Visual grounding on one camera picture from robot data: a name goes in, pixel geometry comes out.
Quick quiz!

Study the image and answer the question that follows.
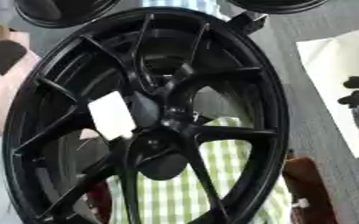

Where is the white sheet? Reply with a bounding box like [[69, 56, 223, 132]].
[[294, 25, 359, 159]]

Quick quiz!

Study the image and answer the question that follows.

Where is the black wheel stand bracket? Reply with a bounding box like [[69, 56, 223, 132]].
[[227, 10, 271, 35]]

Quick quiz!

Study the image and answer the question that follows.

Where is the black padded object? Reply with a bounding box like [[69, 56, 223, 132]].
[[0, 39, 30, 76]]

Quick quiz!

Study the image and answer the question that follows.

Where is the black round wheel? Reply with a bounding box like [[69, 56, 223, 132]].
[[12, 0, 123, 29], [227, 0, 330, 15]]

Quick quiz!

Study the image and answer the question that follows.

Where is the black spoked wheel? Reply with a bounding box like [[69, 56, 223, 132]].
[[2, 6, 292, 224]]

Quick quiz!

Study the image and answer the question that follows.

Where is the pink fabric bundle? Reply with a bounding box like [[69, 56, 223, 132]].
[[0, 24, 44, 137]]

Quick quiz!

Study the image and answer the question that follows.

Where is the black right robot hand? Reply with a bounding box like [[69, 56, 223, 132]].
[[335, 75, 359, 153]]

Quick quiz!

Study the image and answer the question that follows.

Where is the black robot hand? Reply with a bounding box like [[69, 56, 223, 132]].
[[125, 91, 194, 181]]

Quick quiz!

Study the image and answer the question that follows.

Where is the brown chair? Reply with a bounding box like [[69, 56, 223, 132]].
[[280, 155, 341, 224]]

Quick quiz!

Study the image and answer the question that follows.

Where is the red object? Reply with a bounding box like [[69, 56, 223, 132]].
[[84, 182, 114, 224]]

